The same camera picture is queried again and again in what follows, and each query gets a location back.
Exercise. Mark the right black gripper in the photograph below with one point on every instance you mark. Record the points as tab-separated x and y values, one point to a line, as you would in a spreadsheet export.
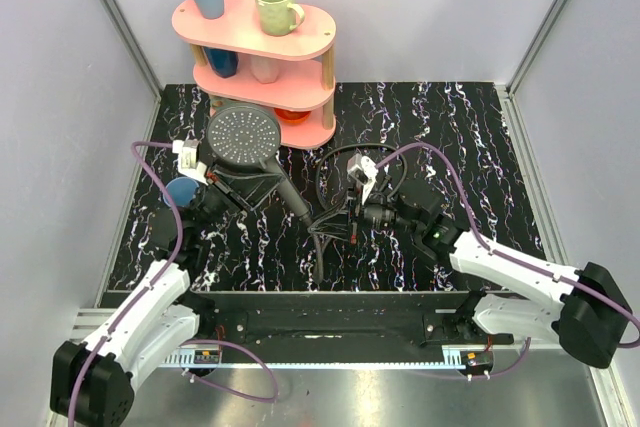
336	224

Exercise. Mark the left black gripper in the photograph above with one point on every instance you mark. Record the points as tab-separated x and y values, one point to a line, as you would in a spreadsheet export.
228	192

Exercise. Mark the dark grey shower head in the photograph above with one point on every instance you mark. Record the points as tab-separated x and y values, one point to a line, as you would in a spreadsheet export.
245	138

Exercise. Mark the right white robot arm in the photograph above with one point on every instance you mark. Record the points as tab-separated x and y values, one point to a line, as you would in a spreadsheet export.
581	310

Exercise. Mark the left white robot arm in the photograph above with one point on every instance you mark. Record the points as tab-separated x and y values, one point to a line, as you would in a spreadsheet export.
94	382

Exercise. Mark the small blue cup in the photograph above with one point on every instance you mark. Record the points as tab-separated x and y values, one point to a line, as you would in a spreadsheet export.
181	190

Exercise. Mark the orange bowl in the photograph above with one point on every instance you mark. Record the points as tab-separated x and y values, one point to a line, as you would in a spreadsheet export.
291	117

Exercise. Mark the teal speckled ceramic mug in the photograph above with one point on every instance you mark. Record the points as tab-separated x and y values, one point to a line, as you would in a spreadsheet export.
218	103

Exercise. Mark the pink three-tier shelf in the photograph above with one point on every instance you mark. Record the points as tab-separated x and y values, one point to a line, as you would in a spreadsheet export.
306	80

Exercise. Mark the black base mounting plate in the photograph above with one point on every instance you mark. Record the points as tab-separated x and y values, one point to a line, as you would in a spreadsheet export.
427	318

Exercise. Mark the pale pink faceted cup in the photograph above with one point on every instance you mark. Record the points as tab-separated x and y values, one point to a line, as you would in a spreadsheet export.
265	70

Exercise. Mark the dark blue faceted cup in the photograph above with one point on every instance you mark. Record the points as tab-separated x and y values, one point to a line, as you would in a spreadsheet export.
224	63

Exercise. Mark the light green mug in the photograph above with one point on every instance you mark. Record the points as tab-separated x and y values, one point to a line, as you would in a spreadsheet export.
279	17

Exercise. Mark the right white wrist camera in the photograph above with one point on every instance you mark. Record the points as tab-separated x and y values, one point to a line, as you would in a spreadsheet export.
364	172

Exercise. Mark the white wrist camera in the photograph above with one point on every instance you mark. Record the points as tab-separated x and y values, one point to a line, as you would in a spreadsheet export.
364	172
188	163

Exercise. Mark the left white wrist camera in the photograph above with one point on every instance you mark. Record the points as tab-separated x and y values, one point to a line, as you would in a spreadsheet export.
188	163

